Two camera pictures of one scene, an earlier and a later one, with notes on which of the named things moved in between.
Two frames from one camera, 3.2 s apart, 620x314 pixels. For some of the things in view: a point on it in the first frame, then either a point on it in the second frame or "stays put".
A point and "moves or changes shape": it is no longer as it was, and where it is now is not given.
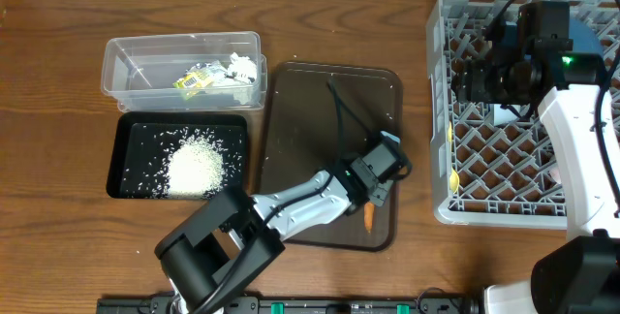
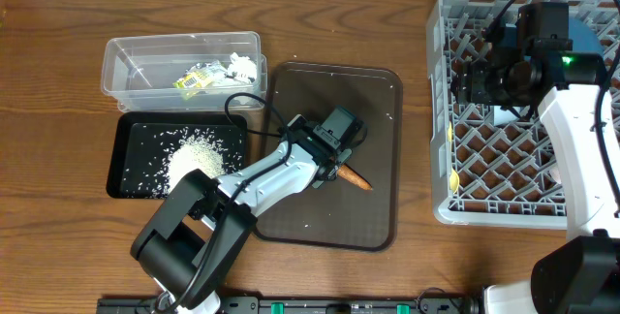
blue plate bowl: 584,38 stays put
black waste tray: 186,155 stays put
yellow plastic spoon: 453,177 stays put
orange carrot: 369,215 moves or changes shape
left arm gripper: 382,199 → 349,152
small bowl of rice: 503,115 stays put
